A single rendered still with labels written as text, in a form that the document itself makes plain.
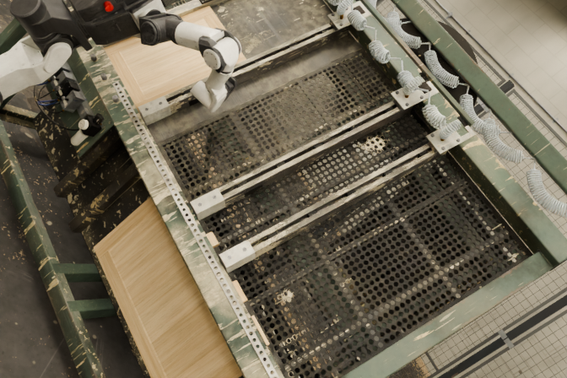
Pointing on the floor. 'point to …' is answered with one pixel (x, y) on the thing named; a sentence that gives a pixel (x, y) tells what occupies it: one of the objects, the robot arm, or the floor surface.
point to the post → (11, 35)
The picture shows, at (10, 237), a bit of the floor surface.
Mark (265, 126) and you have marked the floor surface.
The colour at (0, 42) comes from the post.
